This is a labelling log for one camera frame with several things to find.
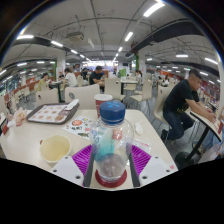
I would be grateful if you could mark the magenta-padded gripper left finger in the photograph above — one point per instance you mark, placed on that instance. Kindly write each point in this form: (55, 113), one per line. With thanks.
(65, 170)

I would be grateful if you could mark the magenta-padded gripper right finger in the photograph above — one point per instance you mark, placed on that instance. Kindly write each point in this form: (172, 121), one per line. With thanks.
(158, 169)

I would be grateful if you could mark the clear bottle with blue cap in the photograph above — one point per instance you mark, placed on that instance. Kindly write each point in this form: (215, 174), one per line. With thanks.
(111, 143)

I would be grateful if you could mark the cream mug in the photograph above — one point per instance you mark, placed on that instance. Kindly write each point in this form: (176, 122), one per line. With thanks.
(55, 148)

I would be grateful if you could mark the colourful sticker sheet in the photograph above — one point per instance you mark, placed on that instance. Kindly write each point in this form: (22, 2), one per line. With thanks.
(78, 126)

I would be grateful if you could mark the small white crumpled paper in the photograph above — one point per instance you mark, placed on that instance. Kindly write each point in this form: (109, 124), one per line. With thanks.
(138, 128)

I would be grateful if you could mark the flat round red coaster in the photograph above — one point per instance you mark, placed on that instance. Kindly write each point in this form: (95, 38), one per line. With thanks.
(111, 184)

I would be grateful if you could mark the dark food tray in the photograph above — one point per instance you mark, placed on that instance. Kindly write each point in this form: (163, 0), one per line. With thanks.
(46, 114)

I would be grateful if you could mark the neighbouring cafeteria table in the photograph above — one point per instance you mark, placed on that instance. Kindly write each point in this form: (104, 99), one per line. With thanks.
(203, 121)

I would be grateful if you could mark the white napkin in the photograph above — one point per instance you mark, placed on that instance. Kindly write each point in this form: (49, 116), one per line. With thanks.
(71, 104)

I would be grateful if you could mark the crumpled food wrapper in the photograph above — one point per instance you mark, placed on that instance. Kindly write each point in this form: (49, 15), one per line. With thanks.
(20, 116)

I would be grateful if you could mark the person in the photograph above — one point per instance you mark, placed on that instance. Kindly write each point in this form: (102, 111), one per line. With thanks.
(96, 77)
(178, 100)
(42, 83)
(70, 79)

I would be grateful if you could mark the small red box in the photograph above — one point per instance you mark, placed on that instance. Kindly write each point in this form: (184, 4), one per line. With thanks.
(4, 128)

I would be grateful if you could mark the beige chair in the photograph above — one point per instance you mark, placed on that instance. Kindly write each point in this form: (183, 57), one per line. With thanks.
(47, 97)
(83, 95)

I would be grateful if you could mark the red paper cup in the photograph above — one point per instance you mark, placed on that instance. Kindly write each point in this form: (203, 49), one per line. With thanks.
(99, 100)

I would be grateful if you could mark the group of beige chairs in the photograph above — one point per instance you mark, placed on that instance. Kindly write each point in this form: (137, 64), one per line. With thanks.
(145, 90)

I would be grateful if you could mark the ceiling air conditioner unit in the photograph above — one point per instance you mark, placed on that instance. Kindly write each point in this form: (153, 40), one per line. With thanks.
(75, 36)

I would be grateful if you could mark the group of ceiling lights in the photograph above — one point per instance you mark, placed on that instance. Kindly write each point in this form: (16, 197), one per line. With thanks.
(153, 9)

